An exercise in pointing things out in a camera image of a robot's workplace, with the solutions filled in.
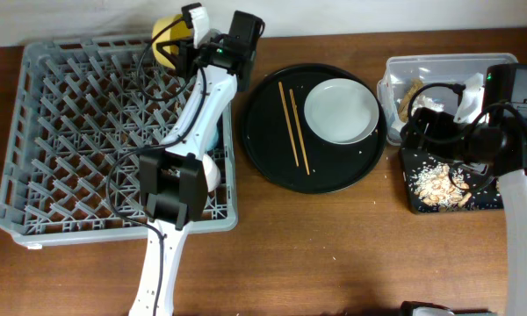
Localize yellow plastic bowl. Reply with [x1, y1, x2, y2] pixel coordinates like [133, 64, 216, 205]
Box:
[152, 14, 192, 70]

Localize white tissue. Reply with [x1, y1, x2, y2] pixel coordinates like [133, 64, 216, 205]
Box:
[411, 95, 444, 115]

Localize brown coffee stick wrapper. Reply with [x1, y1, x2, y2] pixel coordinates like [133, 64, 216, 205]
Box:
[398, 78, 423, 123]

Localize food leftovers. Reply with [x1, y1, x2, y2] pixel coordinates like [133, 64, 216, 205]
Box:
[411, 163, 473, 208]

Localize light blue plastic cup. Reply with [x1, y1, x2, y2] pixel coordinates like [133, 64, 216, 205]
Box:
[206, 119, 221, 152]

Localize wooden chopstick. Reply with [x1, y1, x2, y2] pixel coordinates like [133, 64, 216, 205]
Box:
[289, 89, 310, 176]
[278, 82, 300, 167]

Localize grey round plate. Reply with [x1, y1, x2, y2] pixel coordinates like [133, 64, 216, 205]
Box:
[304, 78, 380, 145]

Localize pink plastic cup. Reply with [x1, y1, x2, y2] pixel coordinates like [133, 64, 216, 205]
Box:
[202, 154, 221, 192]

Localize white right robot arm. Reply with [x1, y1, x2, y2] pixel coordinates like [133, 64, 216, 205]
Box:
[401, 63, 527, 315]

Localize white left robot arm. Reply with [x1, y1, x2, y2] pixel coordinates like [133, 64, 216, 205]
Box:
[129, 4, 265, 315]

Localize grey dishwasher rack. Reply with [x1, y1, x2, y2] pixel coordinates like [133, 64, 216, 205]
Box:
[0, 28, 240, 248]

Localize black rectangular tray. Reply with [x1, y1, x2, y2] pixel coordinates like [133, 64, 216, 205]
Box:
[399, 149, 503, 214]

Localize clear plastic bin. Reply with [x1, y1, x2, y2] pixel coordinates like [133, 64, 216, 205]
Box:
[377, 53, 518, 146]

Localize round black tray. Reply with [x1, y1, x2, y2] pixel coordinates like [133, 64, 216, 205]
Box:
[239, 64, 387, 194]

